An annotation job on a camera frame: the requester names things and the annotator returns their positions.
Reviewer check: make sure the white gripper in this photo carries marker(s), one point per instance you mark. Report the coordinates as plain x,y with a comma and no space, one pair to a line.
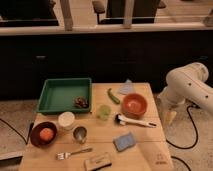
169,115

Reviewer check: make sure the green chili pepper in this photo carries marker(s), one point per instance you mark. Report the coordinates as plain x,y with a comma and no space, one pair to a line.
113,97

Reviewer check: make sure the silver fork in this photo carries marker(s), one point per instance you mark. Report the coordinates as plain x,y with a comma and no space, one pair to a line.
65,155

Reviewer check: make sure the orange fruit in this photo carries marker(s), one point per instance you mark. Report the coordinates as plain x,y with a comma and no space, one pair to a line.
46,134

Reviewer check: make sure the small metal cup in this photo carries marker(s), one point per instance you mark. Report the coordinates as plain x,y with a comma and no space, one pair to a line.
80,134

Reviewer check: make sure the clear plastic bag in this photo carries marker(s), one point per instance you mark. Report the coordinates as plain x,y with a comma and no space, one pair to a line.
126,88

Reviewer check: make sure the white round container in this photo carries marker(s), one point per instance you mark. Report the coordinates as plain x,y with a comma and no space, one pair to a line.
66,120

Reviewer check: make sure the wooden block eraser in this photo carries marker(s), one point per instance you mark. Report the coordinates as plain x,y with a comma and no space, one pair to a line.
97,162

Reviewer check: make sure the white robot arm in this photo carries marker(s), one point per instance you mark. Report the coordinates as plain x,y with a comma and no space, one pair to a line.
187,82

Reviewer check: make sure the green plastic tray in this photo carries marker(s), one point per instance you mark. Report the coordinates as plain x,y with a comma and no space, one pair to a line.
59,95

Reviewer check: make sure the black office chair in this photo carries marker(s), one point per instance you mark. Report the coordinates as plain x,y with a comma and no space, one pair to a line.
127,11

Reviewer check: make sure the dark grapes bunch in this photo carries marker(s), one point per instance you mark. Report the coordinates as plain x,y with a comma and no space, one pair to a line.
80,102

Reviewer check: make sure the light green cup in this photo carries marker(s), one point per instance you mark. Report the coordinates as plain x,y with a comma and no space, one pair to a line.
104,112

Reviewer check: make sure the orange bowl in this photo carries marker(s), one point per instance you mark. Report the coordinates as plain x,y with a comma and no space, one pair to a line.
134,105

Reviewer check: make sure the blue sponge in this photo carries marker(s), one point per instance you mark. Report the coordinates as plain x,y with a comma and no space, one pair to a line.
124,142

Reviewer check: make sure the dark red plate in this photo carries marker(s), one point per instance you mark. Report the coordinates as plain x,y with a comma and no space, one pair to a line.
35,138

